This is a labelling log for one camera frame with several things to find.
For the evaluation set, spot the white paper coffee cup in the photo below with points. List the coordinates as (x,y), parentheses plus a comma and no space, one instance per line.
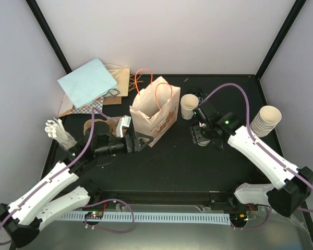
(197,136)

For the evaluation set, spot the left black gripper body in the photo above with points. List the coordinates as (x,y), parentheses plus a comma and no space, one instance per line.
(108,149)

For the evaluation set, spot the stack of white cups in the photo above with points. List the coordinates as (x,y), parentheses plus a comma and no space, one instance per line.
(265,121)

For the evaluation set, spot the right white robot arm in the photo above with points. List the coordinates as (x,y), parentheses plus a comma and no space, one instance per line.
(288,187)

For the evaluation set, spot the black paper coffee cup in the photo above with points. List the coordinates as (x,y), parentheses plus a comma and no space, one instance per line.
(199,94)

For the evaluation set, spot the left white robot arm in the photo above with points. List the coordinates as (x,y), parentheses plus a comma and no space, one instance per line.
(24,218)

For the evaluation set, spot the light blue paper bag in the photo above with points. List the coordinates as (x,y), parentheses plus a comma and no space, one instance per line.
(87,83)

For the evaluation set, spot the brown kraft paper bag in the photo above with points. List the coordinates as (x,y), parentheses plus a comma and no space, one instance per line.
(112,97)

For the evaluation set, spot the checkered paper bag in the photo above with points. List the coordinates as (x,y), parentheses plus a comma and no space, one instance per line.
(87,109)

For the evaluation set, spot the white plastic cutlery bunch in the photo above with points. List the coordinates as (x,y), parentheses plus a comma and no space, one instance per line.
(55,130)

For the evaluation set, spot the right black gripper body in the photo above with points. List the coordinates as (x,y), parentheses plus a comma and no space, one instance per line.
(207,132)

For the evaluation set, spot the cream bear paper bag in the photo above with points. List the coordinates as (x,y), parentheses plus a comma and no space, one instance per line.
(155,108)

